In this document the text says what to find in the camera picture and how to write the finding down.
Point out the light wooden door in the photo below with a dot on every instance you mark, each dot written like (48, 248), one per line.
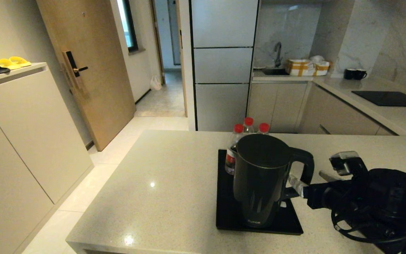
(93, 42)

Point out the tall white refrigerator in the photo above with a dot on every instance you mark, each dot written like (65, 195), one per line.
(222, 63)

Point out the black mug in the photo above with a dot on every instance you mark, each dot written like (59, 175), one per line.
(359, 74)
(349, 73)

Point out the cardboard box with yellow tape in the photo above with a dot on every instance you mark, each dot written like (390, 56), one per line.
(323, 66)

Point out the red-capped water bottle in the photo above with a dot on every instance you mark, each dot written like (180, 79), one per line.
(264, 127)
(229, 155)
(248, 122)

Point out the dark kitchen sink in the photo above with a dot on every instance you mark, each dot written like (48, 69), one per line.
(274, 71)

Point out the black electric kettle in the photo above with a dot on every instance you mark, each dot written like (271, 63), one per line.
(259, 176)

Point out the beige kitchen counter cabinets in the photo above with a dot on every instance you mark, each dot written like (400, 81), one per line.
(280, 106)

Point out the yellow slipper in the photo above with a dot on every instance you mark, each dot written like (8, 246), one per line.
(20, 61)
(7, 64)

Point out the yellow white box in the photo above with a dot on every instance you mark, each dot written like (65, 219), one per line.
(299, 67)

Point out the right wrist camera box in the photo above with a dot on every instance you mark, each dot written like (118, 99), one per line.
(344, 160)

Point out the black induction cooktop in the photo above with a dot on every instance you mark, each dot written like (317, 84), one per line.
(386, 98)

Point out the metal kitchen faucet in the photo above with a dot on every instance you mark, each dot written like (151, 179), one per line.
(278, 52)

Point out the beige shoe cabinet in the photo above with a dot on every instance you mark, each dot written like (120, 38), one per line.
(23, 141)

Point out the dark framed window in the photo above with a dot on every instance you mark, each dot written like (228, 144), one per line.
(129, 24)

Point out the white plastic bag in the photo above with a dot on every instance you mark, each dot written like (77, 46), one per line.
(155, 84)

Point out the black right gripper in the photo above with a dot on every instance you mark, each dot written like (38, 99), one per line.
(333, 195)

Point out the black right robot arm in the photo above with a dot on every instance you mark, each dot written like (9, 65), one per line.
(393, 190)

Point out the black rectangular tray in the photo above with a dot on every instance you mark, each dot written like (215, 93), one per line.
(224, 211)

